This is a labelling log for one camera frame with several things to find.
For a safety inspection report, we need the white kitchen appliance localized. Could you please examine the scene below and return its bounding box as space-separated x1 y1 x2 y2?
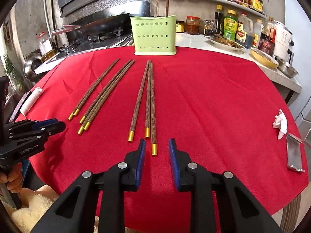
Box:
273 21 294 65

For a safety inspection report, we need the person's left hand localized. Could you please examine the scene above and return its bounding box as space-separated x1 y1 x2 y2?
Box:
1 163 23 193

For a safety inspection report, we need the white roll of tape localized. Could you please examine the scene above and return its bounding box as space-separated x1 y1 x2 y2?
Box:
20 87 43 116

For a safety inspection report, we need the smartphone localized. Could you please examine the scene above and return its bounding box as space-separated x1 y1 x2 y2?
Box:
9 91 31 123

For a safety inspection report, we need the red tablecloth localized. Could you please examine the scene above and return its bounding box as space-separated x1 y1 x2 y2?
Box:
27 47 309 232

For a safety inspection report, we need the cooking oil bottle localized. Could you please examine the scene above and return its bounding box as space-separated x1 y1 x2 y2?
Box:
38 32 56 62

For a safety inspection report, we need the crumpled white tissue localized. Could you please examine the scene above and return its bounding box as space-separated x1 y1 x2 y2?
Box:
273 110 288 140

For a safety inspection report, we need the gas stove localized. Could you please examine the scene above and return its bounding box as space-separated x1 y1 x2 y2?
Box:
48 33 133 63

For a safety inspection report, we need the yellow bowl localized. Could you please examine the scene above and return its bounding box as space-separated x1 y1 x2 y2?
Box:
250 47 279 69

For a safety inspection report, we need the plate of cooked food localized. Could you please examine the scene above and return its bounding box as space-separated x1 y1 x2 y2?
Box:
206 33 244 51

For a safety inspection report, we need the green plastic utensil holder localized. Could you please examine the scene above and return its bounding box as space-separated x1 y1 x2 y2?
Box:
130 15 176 56

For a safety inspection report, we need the steel wok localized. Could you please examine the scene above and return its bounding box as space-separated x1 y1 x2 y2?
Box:
52 13 130 38

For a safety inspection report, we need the steel bowl with food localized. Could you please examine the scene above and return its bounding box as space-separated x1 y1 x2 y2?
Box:
276 57 299 78

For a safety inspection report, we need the large soy sauce jug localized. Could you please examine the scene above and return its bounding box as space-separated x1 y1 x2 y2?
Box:
236 12 254 49

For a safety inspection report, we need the brown sauce glass jar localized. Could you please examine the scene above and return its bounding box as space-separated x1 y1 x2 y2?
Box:
186 16 200 35

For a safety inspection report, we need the green sauce bottle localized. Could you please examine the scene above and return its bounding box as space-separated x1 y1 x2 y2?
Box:
222 10 238 41

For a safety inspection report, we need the dark soy sauce bottle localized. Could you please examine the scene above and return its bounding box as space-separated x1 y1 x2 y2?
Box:
215 4 224 35

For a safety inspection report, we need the white refrigerator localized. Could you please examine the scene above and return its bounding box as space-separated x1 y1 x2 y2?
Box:
285 0 310 125

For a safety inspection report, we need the metal bracket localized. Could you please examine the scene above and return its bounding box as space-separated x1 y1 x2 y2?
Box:
286 130 310 173

